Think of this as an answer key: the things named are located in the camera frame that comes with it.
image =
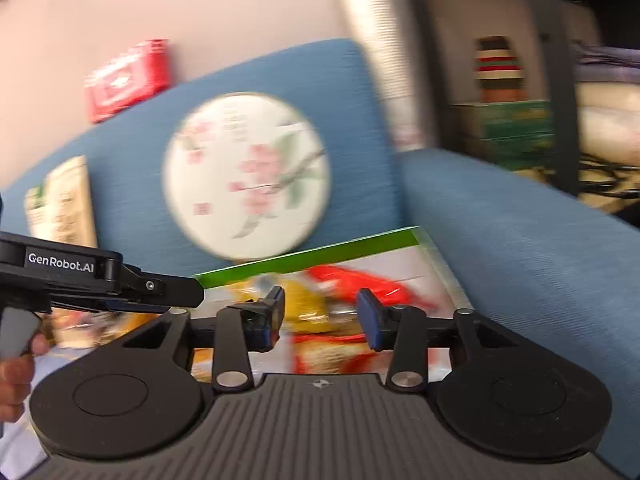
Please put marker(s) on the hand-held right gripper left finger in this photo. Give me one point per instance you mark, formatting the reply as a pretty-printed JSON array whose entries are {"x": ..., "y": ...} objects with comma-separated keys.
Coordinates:
[{"x": 231, "y": 345}]

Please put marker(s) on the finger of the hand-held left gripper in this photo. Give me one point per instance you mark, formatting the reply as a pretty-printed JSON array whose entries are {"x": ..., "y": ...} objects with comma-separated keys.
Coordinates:
[{"x": 170, "y": 290}]

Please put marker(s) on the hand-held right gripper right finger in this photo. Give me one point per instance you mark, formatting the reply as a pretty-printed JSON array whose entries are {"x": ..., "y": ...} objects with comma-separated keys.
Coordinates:
[{"x": 370, "y": 320}]

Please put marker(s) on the long red snack packet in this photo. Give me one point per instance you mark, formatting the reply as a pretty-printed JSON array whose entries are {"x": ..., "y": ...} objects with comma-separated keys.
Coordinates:
[{"x": 390, "y": 285}]

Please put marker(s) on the small yellow snack packet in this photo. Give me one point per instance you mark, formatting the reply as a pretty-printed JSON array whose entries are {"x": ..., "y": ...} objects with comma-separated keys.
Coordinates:
[{"x": 315, "y": 310}]

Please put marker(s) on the green cardboard box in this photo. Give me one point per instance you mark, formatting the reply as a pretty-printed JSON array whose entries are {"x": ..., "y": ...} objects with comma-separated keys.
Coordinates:
[{"x": 350, "y": 255}]

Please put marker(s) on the person's left hand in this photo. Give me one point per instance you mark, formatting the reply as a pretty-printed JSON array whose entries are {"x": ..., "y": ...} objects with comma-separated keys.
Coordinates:
[{"x": 15, "y": 385}]

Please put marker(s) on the large green beige snack bag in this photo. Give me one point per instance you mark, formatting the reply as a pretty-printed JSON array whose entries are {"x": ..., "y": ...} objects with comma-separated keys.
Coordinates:
[{"x": 65, "y": 205}]

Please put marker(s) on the blue sofa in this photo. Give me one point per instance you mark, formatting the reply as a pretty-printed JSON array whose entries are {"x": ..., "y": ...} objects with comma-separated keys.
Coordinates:
[{"x": 500, "y": 240}]

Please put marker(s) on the red tissue packet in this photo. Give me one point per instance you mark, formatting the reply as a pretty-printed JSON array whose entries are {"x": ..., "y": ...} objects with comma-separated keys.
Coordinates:
[{"x": 125, "y": 80}]

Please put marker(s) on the green carton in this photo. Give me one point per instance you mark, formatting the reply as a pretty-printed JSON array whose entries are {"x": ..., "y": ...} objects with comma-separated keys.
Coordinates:
[{"x": 510, "y": 132}]

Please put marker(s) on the striped stack of bowls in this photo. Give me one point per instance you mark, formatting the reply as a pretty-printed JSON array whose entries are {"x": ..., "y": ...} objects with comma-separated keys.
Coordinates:
[{"x": 500, "y": 67}]

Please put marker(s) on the black shelf rack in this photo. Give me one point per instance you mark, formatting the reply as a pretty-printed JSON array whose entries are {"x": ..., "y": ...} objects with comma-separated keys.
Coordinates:
[{"x": 540, "y": 35}]

